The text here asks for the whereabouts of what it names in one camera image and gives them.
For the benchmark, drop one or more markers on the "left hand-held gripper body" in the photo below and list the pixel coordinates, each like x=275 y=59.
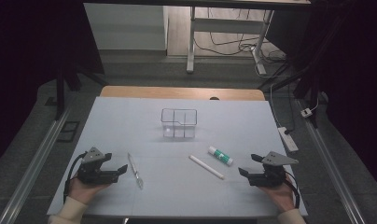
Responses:
x=93 y=174

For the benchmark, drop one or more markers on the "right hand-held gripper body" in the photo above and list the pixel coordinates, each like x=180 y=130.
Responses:
x=269 y=177

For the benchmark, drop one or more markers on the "clear silver pen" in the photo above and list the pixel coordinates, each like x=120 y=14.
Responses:
x=135 y=171

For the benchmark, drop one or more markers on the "white green glue stick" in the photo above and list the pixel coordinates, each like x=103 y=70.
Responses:
x=220 y=155

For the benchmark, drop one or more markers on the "white pen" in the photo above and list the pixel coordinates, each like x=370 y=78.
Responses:
x=206 y=167

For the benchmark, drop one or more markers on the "clear plastic organizer box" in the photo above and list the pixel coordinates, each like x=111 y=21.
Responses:
x=178 y=123

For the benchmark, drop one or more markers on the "person's left hand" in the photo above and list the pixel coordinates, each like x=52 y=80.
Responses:
x=82 y=191

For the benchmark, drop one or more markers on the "person's right hand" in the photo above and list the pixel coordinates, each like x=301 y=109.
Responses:
x=280 y=196

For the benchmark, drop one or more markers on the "white power strip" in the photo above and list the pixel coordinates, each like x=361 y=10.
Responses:
x=288 y=140

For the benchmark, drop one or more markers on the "white table mat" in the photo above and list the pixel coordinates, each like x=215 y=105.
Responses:
x=177 y=199

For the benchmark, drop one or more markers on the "small white adapter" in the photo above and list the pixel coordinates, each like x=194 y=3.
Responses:
x=306 y=112

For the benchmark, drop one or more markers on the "black stand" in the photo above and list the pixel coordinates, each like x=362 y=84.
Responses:
x=306 y=84
x=60 y=93

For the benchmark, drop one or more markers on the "white cabinet panel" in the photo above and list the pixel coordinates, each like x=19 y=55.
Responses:
x=124 y=26

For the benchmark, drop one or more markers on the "black floor frame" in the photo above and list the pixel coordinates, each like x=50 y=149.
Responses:
x=68 y=131

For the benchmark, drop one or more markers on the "aluminium rail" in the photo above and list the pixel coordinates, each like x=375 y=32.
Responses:
x=34 y=165
x=329 y=161

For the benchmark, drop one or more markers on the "white desk frame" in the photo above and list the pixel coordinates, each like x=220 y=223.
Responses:
x=227 y=25

